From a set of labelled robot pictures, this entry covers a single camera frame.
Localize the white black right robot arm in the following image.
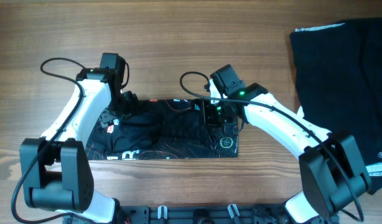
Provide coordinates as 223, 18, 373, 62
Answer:
205, 80, 371, 223

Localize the black clothes pile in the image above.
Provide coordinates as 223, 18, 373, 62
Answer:
290, 17, 382, 194

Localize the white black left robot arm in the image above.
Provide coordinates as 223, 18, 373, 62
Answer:
12, 67, 129, 223

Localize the black orange-patterned cycling jersey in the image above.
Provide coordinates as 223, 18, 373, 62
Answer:
85, 99, 239, 161

